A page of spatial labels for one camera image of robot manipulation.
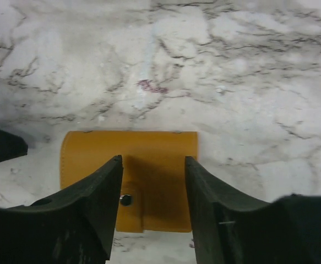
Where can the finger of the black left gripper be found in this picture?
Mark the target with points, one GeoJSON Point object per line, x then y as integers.
{"type": "Point", "coordinates": [11, 146]}

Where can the tan card holder wallet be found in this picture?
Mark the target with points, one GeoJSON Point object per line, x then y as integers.
{"type": "Point", "coordinates": [153, 191]}

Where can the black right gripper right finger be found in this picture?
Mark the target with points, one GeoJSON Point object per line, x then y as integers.
{"type": "Point", "coordinates": [230, 226]}

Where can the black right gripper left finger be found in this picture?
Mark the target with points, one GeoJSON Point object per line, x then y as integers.
{"type": "Point", "coordinates": [74, 225]}

